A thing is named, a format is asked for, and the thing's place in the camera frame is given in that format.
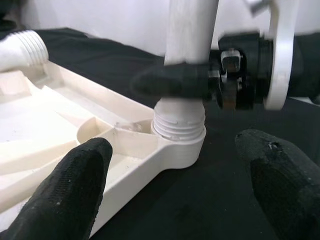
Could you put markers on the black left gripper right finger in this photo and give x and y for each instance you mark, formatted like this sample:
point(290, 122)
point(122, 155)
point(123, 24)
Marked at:
point(287, 195)

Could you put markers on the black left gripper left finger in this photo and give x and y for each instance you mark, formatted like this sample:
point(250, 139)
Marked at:
point(62, 200)

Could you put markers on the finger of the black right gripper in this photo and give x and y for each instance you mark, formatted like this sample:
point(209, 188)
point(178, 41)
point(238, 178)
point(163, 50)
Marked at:
point(170, 81)

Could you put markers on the white threaded plastic table leg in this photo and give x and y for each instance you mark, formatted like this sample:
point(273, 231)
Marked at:
point(20, 50)
point(190, 30)

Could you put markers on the white plastic children table top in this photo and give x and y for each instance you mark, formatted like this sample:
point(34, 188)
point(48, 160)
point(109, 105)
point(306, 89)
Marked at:
point(50, 120)

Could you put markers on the black tablecloth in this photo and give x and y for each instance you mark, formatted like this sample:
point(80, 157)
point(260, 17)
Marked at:
point(200, 200)

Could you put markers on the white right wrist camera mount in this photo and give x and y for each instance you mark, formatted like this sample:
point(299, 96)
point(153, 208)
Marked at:
point(282, 62)

